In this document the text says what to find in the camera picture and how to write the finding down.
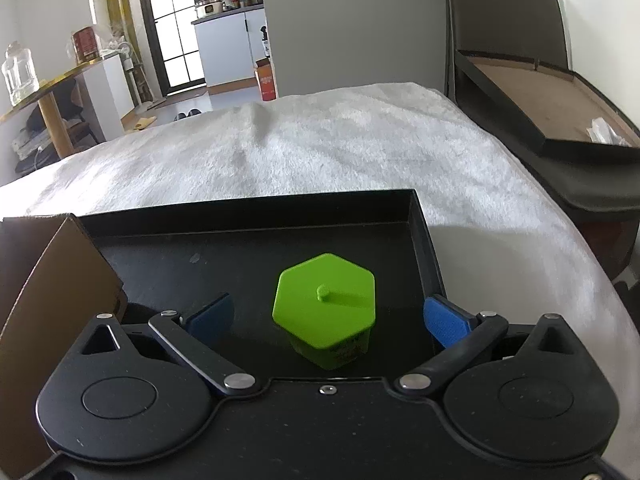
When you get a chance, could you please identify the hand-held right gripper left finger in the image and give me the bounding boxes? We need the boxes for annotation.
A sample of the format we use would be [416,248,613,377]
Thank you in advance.
[79,292,257,395]

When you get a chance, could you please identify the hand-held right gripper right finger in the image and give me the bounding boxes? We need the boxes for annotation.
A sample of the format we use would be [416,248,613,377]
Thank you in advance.
[394,295,572,395]

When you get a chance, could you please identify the black tray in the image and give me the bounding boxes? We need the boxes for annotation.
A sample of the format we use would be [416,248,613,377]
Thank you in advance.
[75,189,449,377]

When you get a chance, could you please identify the green hexagonal lidded container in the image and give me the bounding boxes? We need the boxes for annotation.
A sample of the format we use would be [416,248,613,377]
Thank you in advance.
[272,253,377,371]

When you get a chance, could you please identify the brown cardboard box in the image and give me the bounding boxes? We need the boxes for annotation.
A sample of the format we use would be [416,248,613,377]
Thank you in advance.
[0,214,129,480]

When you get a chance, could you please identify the black chair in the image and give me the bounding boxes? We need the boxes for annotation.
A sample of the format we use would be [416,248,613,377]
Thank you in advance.
[25,79,99,152]

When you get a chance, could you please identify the orange cardboard box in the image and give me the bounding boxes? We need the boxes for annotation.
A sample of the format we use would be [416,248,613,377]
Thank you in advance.
[253,57,278,103]

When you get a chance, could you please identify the white side cabinet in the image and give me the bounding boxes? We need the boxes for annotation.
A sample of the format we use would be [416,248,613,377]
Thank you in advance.
[75,52,137,144]

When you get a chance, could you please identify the white plastic bag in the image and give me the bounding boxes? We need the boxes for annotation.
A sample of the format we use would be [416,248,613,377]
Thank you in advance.
[586,117,632,147]

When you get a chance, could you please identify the round gold-edged table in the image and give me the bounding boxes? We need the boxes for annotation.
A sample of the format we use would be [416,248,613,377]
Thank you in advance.
[0,57,132,160]

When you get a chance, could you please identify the white kitchen cabinet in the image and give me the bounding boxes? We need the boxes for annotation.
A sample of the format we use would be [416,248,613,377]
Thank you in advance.
[192,5,269,90]

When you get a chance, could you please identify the black framed glass door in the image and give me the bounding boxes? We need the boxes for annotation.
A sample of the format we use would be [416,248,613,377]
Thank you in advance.
[132,0,209,97]

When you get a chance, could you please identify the red tin can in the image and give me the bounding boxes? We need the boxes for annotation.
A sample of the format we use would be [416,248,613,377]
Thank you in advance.
[72,26,100,65]

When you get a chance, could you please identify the clear plastic jar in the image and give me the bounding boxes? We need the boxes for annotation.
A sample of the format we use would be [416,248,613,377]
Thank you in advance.
[2,42,40,107]

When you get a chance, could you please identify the yellow curtain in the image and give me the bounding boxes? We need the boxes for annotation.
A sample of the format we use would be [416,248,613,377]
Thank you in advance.
[102,0,147,63]

